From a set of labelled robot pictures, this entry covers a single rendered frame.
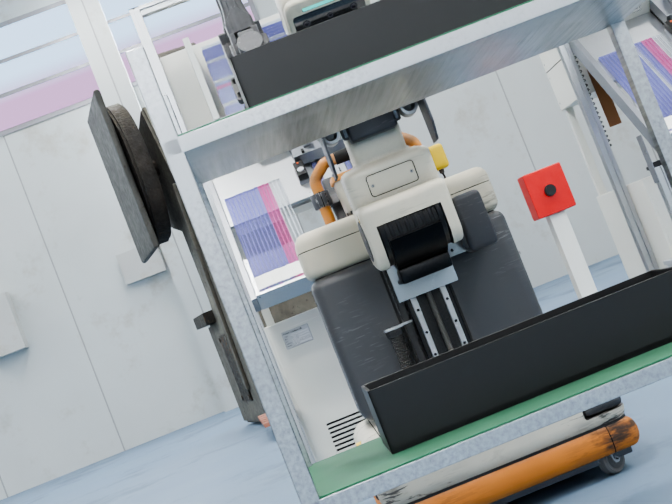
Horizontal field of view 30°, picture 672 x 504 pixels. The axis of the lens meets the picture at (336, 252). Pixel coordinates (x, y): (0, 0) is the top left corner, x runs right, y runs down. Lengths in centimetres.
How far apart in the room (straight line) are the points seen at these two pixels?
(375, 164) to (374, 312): 43
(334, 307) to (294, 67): 123
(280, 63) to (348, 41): 12
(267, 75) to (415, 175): 97
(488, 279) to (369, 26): 128
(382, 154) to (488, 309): 52
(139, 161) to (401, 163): 548
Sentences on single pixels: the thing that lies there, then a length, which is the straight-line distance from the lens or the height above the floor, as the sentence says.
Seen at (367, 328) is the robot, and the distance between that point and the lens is 324.
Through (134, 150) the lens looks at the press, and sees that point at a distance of 842.
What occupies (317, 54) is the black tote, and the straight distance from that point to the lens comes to 212.
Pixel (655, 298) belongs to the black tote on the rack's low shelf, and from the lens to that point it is 217.
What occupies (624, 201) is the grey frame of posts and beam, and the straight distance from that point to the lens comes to 481.
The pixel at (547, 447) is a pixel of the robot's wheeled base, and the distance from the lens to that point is 299.
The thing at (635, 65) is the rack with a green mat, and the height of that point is 83.
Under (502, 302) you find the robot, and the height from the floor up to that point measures 46.
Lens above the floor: 62
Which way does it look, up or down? 2 degrees up
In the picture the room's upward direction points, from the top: 22 degrees counter-clockwise
